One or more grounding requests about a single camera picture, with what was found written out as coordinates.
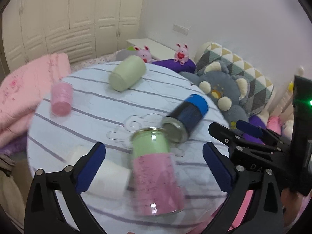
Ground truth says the pink green glass jar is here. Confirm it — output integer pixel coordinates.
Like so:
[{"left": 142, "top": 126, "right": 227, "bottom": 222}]
[{"left": 131, "top": 127, "right": 184, "bottom": 217}]

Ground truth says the white paper cup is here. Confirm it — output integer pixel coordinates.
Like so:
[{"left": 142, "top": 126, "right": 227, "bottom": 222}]
[{"left": 76, "top": 152, "right": 131, "bottom": 200}]

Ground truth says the light green cup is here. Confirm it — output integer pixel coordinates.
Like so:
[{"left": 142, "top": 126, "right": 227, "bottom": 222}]
[{"left": 109, "top": 56, "right": 146, "bottom": 92}]

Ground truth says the pink plastic cup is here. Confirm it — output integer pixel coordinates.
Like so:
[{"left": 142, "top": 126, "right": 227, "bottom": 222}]
[{"left": 51, "top": 81, "right": 73, "bottom": 117}]

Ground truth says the person's right hand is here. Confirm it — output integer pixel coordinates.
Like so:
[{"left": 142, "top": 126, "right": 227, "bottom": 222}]
[{"left": 281, "top": 189, "right": 304, "bottom": 227}]

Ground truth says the purple blanket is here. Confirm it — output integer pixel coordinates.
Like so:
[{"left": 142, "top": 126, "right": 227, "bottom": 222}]
[{"left": 244, "top": 115, "right": 266, "bottom": 144}]

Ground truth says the pink blanket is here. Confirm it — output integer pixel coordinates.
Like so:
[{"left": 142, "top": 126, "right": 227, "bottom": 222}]
[{"left": 267, "top": 116, "right": 282, "bottom": 135}]

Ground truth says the white plush toy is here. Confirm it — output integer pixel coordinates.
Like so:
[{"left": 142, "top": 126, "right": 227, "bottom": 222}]
[{"left": 282, "top": 119, "right": 294, "bottom": 139}]

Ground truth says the white wooden bed headboard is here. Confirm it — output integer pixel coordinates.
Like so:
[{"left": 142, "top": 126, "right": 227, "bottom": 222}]
[{"left": 271, "top": 66, "right": 305, "bottom": 126}]

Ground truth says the grey koala plush pillow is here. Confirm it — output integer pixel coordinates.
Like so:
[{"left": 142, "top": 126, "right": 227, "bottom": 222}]
[{"left": 180, "top": 61, "right": 250, "bottom": 130}]

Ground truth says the triangle pattern quilted pillow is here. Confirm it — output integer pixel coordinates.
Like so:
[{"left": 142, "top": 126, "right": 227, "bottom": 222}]
[{"left": 194, "top": 42, "right": 274, "bottom": 116}]

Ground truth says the dark blue glass jar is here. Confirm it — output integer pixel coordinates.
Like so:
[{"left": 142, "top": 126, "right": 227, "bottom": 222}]
[{"left": 161, "top": 94, "right": 209, "bottom": 143}]

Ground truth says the striped white tablecloth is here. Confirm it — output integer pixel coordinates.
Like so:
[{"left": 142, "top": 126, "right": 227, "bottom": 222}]
[{"left": 27, "top": 62, "right": 226, "bottom": 233}]

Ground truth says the purple cushion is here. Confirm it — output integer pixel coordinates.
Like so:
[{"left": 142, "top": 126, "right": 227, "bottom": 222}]
[{"left": 152, "top": 59, "right": 196, "bottom": 74}]

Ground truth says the pink bunny plush right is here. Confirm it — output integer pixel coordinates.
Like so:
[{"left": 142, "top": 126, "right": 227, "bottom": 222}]
[{"left": 174, "top": 43, "right": 189, "bottom": 65}]

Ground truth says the pink bunny plush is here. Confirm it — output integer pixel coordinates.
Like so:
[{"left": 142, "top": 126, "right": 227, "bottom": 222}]
[
  {"left": 134, "top": 46, "right": 152, "bottom": 63},
  {"left": 174, "top": 43, "right": 189, "bottom": 65}
]

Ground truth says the white bedside table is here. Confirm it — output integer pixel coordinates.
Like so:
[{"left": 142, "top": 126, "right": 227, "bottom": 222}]
[{"left": 126, "top": 39, "right": 175, "bottom": 60}]

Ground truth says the pink bunny plush left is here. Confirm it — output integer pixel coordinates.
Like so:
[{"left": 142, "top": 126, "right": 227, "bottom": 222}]
[{"left": 134, "top": 46, "right": 152, "bottom": 63}]

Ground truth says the pink folded quilt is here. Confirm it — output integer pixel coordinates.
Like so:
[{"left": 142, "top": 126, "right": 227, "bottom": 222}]
[{"left": 1, "top": 53, "right": 71, "bottom": 147}]

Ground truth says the grey round pillow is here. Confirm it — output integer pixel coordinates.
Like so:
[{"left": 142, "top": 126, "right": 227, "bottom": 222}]
[{"left": 115, "top": 46, "right": 137, "bottom": 61}]

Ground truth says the cream white wardrobe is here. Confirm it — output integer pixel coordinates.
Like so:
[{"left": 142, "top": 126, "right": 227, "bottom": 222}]
[{"left": 1, "top": 0, "right": 143, "bottom": 71}]

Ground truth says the white wall socket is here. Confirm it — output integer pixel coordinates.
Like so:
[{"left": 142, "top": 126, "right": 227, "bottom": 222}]
[{"left": 172, "top": 24, "right": 189, "bottom": 36}]

